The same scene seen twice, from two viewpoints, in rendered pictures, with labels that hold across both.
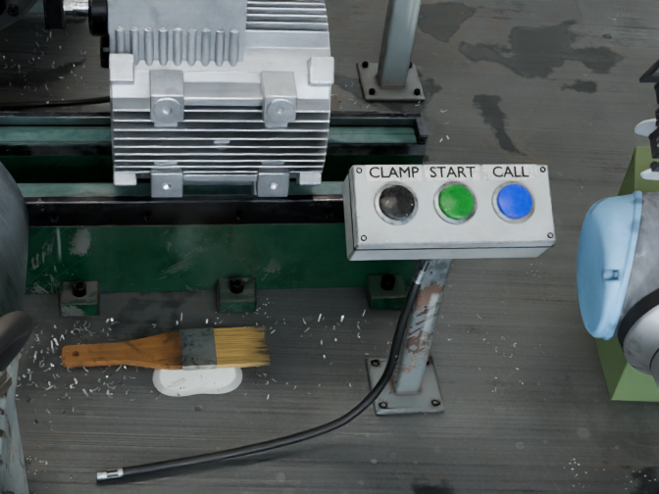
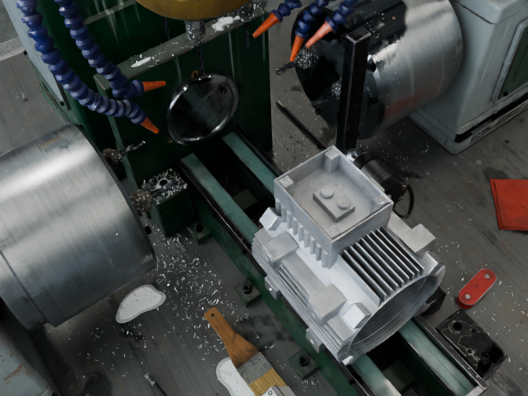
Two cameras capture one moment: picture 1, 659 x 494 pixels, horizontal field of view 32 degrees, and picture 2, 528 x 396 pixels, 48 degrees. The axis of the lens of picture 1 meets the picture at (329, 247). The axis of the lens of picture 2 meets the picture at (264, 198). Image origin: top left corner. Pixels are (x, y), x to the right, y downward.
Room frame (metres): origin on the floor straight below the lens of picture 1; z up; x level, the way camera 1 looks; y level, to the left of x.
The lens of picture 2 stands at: (0.66, -0.22, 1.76)
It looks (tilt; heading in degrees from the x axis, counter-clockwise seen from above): 54 degrees down; 70
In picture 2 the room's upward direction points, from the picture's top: 4 degrees counter-clockwise
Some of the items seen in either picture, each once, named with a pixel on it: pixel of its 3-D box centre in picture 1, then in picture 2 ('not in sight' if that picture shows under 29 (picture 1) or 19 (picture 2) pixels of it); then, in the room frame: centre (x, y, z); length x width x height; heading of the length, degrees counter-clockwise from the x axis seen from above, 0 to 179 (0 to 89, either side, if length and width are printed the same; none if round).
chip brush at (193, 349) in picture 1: (167, 351); (243, 354); (0.74, 0.15, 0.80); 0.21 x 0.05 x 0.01; 105
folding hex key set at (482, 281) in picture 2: not in sight; (476, 288); (1.16, 0.09, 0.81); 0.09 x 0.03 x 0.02; 20
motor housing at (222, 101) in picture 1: (217, 85); (345, 263); (0.90, 0.13, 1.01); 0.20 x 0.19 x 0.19; 103
